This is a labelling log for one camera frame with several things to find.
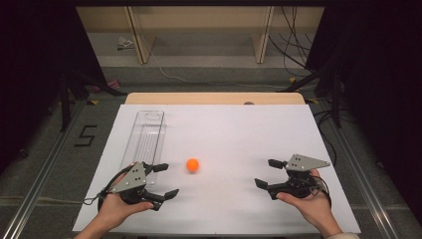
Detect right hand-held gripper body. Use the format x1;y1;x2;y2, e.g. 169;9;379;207
267;153;331;201

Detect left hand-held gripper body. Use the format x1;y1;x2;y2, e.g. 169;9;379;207
108;161;157;205

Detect orange ball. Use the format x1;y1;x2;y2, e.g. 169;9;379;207
185;157;200;173

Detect clear plastic tray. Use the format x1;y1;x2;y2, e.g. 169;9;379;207
118;110;166;185

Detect person's left hand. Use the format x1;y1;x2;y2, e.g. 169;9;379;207
98;161;155;231

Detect person's right hand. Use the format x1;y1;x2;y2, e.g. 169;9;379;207
276;168;343;238

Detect white board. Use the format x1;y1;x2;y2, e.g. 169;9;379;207
72;104;362;235

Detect black stand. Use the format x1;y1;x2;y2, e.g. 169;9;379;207
278;61;344;129
59;68;127;132

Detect wooden table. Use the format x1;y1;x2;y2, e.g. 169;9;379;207
124;92;307;107

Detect pink object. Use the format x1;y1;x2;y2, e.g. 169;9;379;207
91;79;120;94

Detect small grey scrap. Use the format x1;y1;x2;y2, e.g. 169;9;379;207
115;36;135;52

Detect wooden shelf unit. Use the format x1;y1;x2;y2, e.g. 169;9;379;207
76;5;325;65

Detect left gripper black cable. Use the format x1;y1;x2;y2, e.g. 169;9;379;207
83;164;137;213

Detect black floor cables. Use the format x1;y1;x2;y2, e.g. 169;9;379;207
313;109;358;167

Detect metal floor rail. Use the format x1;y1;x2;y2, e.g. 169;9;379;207
0;99;88;239
316;99;401;239

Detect hanging black cables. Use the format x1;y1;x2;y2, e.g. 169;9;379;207
268;5;317;78

